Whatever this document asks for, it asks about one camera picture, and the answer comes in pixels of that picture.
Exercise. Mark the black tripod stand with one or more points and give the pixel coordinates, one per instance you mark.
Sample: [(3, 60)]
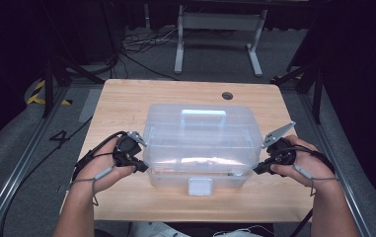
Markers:
[(48, 85), (317, 89)]

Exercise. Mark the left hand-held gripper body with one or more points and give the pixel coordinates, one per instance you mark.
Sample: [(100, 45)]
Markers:
[(126, 151)]

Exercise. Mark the clear plastic storage box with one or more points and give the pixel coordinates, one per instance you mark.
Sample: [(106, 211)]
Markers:
[(202, 148)]

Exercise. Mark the person's left hand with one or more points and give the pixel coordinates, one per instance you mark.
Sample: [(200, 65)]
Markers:
[(100, 171)]

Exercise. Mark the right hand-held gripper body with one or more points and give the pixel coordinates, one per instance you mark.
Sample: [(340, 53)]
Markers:
[(282, 153)]

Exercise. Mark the person's right hand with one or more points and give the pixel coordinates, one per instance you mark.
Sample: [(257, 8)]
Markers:
[(310, 164)]

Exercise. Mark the aluminium floor rail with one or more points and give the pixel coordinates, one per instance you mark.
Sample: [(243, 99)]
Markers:
[(350, 184), (17, 164)]

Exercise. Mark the yellow and black floor tape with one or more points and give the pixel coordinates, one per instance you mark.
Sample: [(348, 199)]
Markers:
[(34, 98)]

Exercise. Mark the white metal desk frame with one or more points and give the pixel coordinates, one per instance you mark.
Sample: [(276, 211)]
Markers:
[(221, 21)]

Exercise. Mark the dark round table grommet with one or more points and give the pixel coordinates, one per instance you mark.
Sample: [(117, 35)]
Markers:
[(227, 95)]

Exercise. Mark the person's light patterned clothing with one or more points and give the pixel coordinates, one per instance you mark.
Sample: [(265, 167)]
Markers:
[(156, 230)]

